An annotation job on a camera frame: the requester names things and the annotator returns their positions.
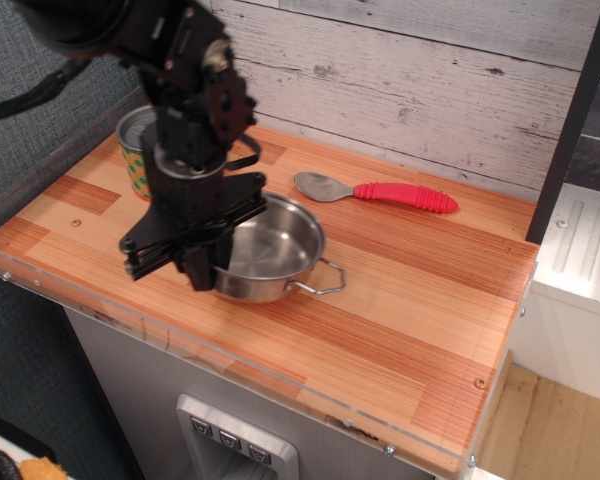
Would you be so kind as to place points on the stainless steel pot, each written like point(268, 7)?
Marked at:
point(274, 253)

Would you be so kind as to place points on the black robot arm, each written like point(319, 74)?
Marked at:
point(185, 63)

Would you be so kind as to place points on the red handled metal spoon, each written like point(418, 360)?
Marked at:
point(326, 189)

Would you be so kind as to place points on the dark grey right post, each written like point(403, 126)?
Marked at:
point(574, 123)

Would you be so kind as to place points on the orange object at corner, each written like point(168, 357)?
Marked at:
point(41, 469)

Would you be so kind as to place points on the white sink drainboard unit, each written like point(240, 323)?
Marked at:
point(557, 334)

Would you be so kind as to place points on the peas and carrots can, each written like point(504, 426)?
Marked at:
point(129, 130)

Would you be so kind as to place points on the clear acrylic edge guard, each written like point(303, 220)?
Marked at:
point(357, 356)

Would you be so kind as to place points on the grey dispenser panel with buttons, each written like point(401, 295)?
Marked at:
point(222, 446)

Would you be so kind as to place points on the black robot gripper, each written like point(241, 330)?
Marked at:
point(192, 215)

